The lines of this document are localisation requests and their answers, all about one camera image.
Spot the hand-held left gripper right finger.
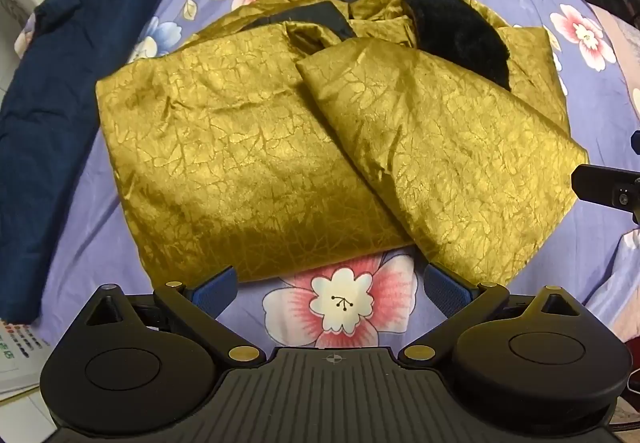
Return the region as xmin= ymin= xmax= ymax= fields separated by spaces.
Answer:
xmin=397 ymin=262 xmax=577 ymax=367

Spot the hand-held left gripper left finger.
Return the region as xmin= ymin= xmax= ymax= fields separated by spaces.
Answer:
xmin=75 ymin=265 xmax=267 ymax=368

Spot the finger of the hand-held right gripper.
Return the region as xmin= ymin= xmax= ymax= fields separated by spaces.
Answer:
xmin=571 ymin=163 xmax=640 ymax=225

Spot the gold jacket with black lining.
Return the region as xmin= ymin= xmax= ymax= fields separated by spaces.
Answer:
xmin=95 ymin=0 xmax=588 ymax=287

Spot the purple floral bedsheet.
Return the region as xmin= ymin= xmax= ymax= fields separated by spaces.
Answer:
xmin=12 ymin=0 xmax=640 ymax=349

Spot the printed paper leaflet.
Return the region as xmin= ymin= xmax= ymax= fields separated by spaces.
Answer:
xmin=0 ymin=319 xmax=55 ymax=396

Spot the navy blue garment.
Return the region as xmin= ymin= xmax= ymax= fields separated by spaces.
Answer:
xmin=0 ymin=0 xmax=168 ymax=325

